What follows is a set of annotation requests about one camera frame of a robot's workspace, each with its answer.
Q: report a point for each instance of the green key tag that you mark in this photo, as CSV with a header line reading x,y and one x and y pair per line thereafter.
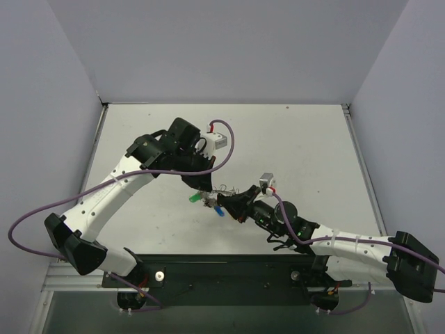
x,y
195,198

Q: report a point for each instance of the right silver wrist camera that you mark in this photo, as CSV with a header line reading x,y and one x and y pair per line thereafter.
x,y
267,183

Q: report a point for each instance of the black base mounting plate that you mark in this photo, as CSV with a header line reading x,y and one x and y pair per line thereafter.
x,y
235,280

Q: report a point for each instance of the blue key tag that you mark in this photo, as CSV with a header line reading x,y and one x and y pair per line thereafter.
x,y
219,211

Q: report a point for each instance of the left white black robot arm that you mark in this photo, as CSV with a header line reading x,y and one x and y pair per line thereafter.
x,y
182,147

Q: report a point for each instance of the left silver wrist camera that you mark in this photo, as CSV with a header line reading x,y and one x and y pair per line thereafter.
x,y
213,141

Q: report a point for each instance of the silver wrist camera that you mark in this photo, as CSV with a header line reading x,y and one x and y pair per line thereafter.
x,y
213,141
267,183

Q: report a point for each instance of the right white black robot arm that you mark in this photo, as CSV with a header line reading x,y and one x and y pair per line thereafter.
x,y
400,261

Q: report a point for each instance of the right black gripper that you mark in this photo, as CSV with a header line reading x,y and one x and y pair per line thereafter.
x,y
245,206

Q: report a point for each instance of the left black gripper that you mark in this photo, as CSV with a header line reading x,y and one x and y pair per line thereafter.
x,y
197,170

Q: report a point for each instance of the aluminium frame rail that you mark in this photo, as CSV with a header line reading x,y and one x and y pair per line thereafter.
x,y
61,277

